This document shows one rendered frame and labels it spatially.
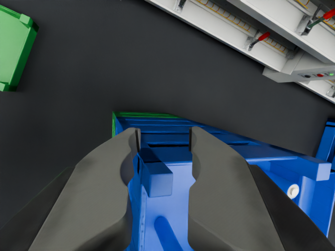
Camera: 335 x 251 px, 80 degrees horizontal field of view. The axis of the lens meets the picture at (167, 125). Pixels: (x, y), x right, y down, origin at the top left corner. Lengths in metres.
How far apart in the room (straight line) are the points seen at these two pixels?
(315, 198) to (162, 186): 0.60
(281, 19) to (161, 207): 0.51
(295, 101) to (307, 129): 0.17
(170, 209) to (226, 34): 0.60
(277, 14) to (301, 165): 0.41
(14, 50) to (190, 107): 0.57
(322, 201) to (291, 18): 0.48
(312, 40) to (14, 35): 0.80
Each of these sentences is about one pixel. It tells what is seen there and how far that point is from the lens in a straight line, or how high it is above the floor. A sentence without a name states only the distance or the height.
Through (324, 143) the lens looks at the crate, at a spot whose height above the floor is 0.02.
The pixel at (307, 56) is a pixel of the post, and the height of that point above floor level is 0.18.
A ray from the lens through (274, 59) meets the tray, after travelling 0.86.
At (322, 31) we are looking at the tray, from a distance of 0.69.
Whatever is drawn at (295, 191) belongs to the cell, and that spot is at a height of 0.55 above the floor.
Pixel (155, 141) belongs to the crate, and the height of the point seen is 0.45.
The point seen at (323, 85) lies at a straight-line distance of 1.05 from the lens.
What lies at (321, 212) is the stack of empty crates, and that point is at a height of 0.35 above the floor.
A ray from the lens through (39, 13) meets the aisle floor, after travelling 0.75.
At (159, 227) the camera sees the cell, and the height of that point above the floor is 0.50.
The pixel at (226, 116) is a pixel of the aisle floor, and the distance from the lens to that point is 0.85.
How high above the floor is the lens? 0.70
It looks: 70 degrees down
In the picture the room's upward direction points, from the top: 116 degrees clockwise
